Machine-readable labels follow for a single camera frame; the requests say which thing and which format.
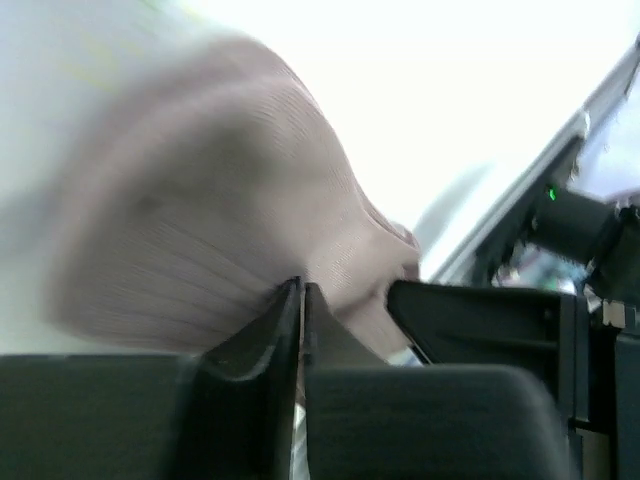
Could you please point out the mauve sock with red stripe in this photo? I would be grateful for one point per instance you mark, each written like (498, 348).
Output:
(203, 188)

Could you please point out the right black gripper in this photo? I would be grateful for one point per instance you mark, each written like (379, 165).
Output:
(589, 358)

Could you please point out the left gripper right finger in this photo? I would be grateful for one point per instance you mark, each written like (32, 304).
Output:
(438, 422)

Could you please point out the aluminium front rail frame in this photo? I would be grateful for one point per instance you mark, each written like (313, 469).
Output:
(550, 160)

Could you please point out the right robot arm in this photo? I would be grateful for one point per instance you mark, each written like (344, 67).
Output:
(584, 345)

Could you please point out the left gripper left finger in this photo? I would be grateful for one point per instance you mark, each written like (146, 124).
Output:
(226, 414)

